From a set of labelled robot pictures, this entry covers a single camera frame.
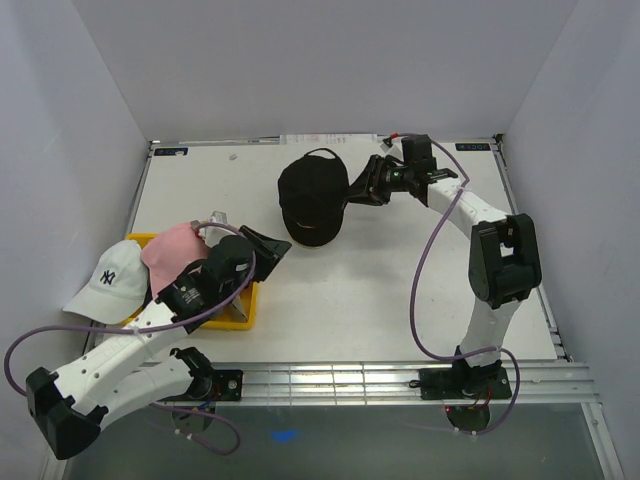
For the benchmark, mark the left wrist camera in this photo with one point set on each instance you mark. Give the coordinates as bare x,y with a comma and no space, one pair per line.
213,229

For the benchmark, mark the aluminium front rail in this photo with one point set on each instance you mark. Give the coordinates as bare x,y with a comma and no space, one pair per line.
372,384

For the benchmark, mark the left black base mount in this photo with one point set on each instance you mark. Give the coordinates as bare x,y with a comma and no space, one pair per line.
224,386

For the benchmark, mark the pink baseball cap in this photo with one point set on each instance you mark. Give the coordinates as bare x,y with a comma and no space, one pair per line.
169,253

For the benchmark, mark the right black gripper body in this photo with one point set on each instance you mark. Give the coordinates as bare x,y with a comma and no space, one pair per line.
390,180

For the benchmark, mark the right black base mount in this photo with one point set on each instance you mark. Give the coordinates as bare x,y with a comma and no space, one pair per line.
446,384

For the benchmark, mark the beige baseball cap black R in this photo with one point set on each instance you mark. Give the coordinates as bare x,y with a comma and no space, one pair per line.
235,312

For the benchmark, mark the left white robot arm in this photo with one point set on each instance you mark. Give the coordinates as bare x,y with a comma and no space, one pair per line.
74,403

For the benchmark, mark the gold wire hat stand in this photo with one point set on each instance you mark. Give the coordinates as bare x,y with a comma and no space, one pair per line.
309,247

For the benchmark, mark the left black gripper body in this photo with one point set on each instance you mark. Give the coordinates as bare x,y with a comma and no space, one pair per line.
264,263

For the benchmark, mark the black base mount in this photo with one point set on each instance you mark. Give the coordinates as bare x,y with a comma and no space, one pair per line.
224,386
446,384

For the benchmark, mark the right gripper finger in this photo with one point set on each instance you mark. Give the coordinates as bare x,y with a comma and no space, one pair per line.
367,198
364,185

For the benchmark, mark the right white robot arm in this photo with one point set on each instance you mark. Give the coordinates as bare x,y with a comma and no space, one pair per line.
503,267

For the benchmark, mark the yellow plastic tray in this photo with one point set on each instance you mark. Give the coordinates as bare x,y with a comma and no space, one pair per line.
249,297

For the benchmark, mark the black baseball cap gold R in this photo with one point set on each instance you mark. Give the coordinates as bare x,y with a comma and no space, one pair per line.
312,191

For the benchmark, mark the white NY baseball cap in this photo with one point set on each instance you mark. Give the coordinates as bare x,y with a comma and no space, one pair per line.
117,287

